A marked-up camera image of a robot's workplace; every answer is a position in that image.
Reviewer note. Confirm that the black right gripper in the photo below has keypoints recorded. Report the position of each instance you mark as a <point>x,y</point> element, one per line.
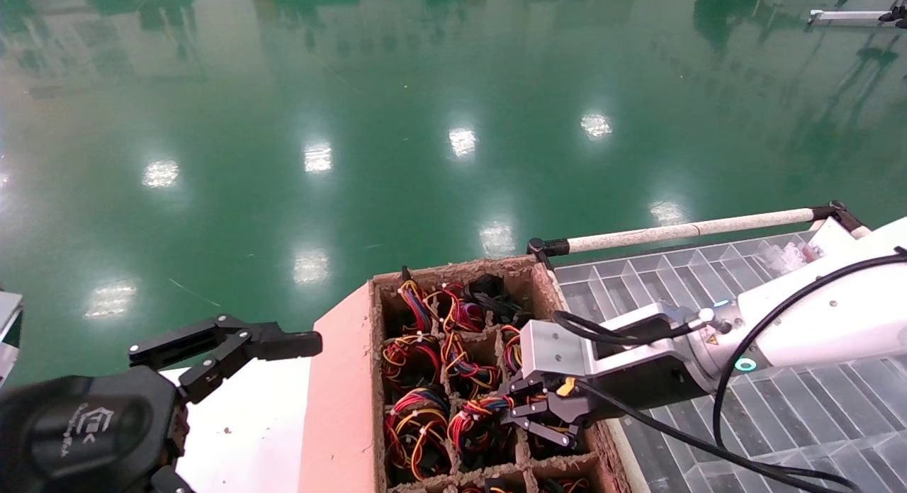
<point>638,390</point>

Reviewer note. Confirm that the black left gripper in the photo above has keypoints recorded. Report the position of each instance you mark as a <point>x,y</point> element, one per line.
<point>85,436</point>

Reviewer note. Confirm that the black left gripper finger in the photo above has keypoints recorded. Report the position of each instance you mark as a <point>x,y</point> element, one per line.
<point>283,343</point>

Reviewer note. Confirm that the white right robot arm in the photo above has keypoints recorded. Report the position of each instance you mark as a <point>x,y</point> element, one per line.
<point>836,316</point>

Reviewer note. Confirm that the brown cardboard divider box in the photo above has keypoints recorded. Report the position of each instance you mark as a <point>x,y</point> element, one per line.
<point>340,394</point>

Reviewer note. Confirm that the white flat panel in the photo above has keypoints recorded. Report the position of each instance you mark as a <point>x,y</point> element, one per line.
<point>241,429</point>

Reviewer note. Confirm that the clear plastic divider tray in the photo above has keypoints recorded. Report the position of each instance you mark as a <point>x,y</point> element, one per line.
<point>717,411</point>

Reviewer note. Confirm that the silver grey edge panel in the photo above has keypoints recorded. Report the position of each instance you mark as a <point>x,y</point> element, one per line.
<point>8,337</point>

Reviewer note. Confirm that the clear plastic compartment tray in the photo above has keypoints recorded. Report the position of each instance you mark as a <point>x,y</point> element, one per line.
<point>815,422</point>

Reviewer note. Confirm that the small clear plastic bag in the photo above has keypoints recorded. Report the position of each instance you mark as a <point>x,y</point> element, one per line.
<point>790,258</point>

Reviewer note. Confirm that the white wheeled support stand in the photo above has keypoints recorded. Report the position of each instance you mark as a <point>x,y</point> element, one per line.
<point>850,16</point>

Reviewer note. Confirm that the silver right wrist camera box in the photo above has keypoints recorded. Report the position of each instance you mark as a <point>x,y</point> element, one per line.
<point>556,348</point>

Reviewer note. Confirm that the black rail corner joint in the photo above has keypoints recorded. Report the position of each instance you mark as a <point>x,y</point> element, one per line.
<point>542,246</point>
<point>840,211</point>

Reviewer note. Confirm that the white padded cart rail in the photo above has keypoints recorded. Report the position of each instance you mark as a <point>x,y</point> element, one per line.
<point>673,232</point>
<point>859,231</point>

